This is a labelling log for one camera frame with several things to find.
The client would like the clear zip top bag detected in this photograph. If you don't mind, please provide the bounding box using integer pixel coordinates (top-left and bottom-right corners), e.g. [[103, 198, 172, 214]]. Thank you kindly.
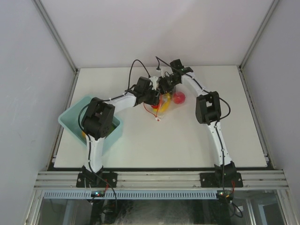
[[143, 87, 187, 121]]

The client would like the fake green vegetable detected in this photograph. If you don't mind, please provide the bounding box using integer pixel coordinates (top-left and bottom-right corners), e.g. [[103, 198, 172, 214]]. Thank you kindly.
[[110, 125, 116, 132]]

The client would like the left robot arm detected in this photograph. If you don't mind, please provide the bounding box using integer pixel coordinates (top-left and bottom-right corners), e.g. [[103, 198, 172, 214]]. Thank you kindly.
[[78, 76, 160, 188]]

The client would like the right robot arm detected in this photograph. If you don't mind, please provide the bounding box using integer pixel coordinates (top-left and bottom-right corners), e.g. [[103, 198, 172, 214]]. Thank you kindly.
[[156, 57, 237, 187]]

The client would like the fake red yellow apple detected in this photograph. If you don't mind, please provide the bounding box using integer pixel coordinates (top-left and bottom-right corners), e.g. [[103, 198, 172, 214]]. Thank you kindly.
[[172, 91, 186, 105]]

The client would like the teal plastic bin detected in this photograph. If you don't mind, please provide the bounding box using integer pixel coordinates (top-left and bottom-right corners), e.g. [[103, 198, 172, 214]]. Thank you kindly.
[[58, 95, 123, 155]]

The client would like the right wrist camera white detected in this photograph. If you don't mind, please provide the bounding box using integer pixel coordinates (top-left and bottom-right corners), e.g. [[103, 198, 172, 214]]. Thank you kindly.
[[156, 66, 168, 77]]

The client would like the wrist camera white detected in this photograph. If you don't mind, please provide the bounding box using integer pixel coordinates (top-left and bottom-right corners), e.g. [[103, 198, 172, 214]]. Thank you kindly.
[[156, 66, 168, 77], [150, 76, 159, 90]]

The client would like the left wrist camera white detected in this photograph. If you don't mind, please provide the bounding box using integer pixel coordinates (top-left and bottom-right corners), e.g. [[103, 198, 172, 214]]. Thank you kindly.
[[150, 76, 159, 90]]

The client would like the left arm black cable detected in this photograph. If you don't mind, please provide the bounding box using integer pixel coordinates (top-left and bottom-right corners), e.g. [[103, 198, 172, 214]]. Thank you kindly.
[[127, 59, 152, 91]]

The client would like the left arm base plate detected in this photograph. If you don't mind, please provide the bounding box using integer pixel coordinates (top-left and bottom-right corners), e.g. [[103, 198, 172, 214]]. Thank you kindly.
[[76, 172, 118, 188]]

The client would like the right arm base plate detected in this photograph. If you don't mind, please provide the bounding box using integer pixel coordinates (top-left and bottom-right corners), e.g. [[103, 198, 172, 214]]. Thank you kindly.
[[200, 172, 244, 188]]

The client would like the aluminium rail frame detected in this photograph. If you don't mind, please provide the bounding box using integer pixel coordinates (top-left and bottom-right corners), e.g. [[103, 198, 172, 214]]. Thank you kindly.
[[34, 170, 289, 190]]

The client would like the blue slotted cable duct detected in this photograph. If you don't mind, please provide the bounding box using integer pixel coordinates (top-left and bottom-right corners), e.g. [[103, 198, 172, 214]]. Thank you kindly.
[[44, 190, 217, 200]]

